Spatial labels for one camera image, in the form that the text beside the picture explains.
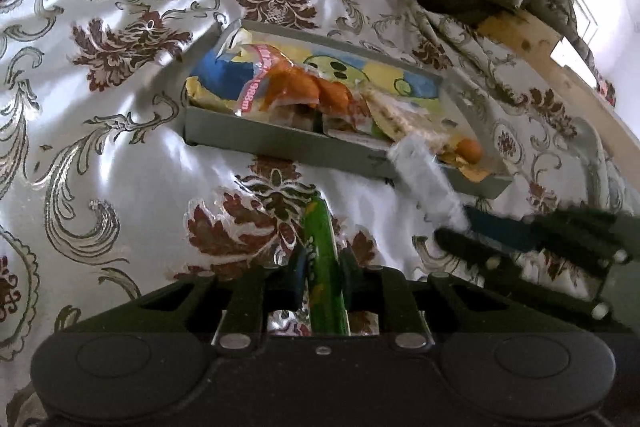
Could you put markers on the clear biscuit packet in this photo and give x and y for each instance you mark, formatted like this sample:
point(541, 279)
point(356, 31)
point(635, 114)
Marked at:
point(395, 117)

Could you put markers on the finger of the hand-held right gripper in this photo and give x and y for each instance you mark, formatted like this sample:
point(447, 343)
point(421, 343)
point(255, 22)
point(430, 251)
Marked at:
point(575, 234)
point(480, 252)

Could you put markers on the green snack packet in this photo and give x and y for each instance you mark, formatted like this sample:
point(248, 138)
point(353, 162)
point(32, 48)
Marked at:
point(322, 232)

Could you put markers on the grey tray with painted bottom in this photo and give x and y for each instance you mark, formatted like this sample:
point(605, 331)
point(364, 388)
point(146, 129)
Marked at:
point(300, 148)

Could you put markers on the white green bean packet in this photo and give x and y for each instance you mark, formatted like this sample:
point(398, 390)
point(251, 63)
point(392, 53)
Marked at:
point(360, 129)

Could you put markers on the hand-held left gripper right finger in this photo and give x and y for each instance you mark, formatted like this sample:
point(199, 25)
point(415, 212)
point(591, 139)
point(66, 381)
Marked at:
point(348, 277)

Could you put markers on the orange snack bag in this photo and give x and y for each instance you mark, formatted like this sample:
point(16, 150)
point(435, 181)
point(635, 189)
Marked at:
point(295, 89)

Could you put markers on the floral printed blanket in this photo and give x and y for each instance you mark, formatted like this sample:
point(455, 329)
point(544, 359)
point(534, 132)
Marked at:
point(100, 157)

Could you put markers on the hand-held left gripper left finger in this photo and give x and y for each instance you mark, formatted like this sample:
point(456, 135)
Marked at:
point(300, 277)

